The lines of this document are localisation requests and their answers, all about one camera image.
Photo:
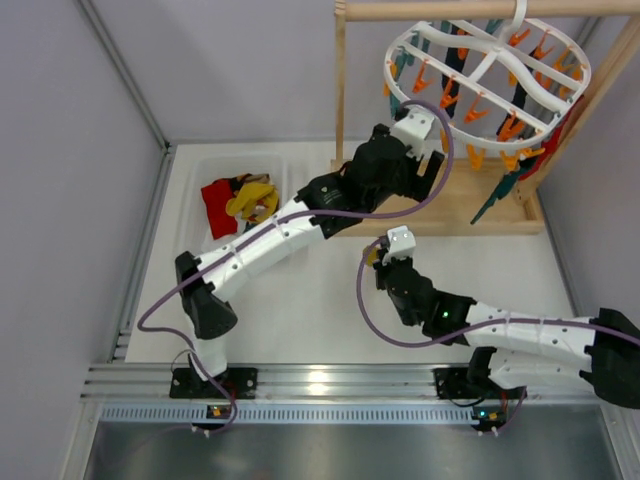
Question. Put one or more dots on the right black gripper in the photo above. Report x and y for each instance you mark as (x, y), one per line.
(388, 272)

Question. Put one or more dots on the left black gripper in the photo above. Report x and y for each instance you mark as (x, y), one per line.
(417, 167)

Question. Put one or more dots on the yellow sock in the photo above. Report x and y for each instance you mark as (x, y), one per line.
(373, 255)
(254, 202)

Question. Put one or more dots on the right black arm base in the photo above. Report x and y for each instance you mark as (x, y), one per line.
(452, 384)

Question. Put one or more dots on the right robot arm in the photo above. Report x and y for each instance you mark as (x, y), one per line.
(597, 354)

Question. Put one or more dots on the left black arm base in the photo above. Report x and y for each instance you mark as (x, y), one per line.
(239, 382)

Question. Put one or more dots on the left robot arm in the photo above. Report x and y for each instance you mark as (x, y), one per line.
(327, 205)

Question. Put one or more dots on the white round clip hanger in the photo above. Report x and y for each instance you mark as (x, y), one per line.
(520, 78)

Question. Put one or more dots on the wooden drying rack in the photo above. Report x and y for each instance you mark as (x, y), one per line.
(472, 180)

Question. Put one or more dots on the dark green sock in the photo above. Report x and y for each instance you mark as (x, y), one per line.
(504, 186)

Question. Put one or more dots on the dark navy sock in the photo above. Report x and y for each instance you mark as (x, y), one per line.
(455, 59)

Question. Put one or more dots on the red christmas sock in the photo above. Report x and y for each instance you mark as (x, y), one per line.
(551, 143)

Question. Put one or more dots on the brown striped sock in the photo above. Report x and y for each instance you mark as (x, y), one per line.
(263, 178)

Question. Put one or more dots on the red sock in basket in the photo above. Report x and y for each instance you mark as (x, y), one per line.
(216, 197)

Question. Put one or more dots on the white plastic basket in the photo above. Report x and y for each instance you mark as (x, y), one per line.
(203, 220)

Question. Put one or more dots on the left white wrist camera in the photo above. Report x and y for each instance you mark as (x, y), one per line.
(413, 130)

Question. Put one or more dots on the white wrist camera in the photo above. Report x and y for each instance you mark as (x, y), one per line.
(399, 244)
(413, 130)

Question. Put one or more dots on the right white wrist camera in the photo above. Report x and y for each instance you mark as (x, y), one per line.
(399, 244)

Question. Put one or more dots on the aluminium mounting rail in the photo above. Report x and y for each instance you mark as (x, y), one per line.
(286, 394)

